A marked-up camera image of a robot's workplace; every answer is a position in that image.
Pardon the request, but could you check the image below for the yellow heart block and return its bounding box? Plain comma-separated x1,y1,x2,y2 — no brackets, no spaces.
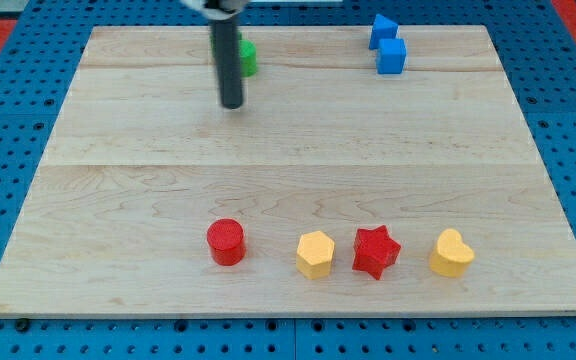
429,228,475,278

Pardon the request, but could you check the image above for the red star block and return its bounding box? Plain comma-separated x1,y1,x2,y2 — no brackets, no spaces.
352,225,402,280

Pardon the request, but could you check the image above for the blue cube block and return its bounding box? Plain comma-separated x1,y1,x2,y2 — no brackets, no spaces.
376,38,407,74

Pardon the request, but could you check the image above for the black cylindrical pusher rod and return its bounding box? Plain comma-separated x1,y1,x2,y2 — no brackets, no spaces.
210,15,244,110

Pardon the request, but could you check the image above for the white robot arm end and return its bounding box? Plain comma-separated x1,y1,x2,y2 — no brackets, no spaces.
180,0,250,21

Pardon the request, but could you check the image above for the yellow hexagon block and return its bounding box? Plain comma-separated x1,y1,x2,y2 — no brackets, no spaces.
296,231,335,280

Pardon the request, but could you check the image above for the red cylinder block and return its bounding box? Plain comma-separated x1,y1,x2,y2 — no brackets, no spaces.
206,218,246,266

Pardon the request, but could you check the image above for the green cylinder block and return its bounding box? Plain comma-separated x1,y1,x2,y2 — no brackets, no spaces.
210,31,258,77

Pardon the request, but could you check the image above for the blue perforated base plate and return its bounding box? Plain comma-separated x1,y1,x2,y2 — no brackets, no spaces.
0,0,576,359

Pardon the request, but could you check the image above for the blue triangular block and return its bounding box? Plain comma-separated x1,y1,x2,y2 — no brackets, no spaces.
368,14,399,50

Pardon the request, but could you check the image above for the light wooden board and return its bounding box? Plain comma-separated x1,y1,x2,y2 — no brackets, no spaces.
0,25,576,319

